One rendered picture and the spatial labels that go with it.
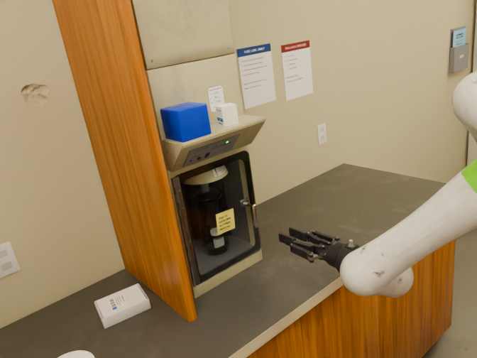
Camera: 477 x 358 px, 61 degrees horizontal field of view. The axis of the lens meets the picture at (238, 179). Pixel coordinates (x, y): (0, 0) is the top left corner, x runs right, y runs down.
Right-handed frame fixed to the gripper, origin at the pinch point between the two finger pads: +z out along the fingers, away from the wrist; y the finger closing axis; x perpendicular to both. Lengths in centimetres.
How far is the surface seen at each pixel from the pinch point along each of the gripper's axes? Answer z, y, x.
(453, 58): 63, -247, -23
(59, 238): 66, 54, -2
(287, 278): 7.1, -2.6, 19.9
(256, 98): 66, -49, -33
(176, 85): 23, 19, -51
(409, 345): -3, -66, 87
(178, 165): 18.4, 25.3, -29.1
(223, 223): 22.0, 10.7, -2.9
